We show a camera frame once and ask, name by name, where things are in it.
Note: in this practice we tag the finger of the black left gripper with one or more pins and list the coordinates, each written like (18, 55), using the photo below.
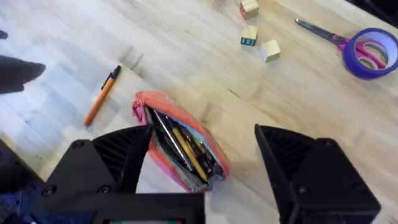
(15, 73)
(2, 34)

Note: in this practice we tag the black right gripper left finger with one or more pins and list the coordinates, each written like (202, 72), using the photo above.
(124, 152)

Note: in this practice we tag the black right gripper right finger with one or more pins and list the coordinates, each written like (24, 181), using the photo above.
(314, 180)

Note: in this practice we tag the pink zip bag with pens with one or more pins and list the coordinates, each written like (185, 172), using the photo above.
(186, 146)

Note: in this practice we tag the orange pen with black clip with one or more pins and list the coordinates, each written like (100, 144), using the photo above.
(101, 96)

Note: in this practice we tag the blue tape roll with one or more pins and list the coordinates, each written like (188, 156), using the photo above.
(351, 60)

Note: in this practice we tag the plain wooden block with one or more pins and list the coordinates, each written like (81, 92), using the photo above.
(270, 50)

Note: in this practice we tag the wooden block with teal side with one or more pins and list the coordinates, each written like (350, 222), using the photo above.
(249, 35)

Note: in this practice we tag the wooden block with red side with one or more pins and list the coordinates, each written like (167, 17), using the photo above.
(249, 8)

